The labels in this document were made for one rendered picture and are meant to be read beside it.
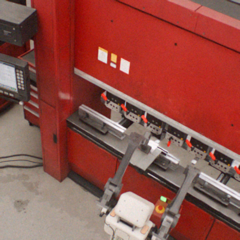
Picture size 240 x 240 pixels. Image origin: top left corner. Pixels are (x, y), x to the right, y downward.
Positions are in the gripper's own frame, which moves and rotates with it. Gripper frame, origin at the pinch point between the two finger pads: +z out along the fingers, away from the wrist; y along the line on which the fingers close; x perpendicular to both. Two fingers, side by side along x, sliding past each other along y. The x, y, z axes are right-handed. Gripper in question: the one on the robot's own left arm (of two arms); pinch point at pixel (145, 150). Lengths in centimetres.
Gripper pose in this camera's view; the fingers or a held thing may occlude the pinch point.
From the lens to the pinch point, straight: 324.7
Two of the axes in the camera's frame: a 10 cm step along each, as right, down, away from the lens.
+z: 1.7, 3.9, 9.0
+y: -8.2, -4.6, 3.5
